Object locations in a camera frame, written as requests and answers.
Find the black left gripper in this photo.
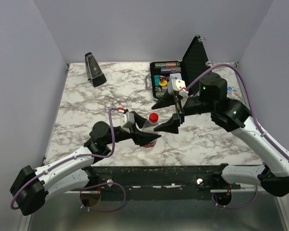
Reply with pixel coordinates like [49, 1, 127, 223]
[105, 111, 161, 147]

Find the red label water bottle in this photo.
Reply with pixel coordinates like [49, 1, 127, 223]
[142, 118, 159, 148]

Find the red bottle cap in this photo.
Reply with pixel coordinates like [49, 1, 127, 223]
[149, 113, 159, 124]

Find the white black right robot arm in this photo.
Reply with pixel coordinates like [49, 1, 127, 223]
[152, 72, 289, 197]

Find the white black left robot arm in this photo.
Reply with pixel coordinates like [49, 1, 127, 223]
[10, 108, 160, 216]

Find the black poker chip case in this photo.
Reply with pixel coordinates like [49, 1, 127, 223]
[149, 35, 210, 101]

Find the black metronome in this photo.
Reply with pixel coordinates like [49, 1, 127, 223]
[85, 52, 107, 87]

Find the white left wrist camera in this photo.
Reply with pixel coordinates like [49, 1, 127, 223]
[120, 112, 135, 129]

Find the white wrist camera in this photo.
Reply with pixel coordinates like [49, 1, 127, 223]
[120, 112, 135, 129]
[168, 79, 188, 97]

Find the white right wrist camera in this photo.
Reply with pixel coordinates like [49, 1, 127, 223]
[168, 79, 188, 97]

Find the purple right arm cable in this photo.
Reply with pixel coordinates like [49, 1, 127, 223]
[185, 63, 289, 209]

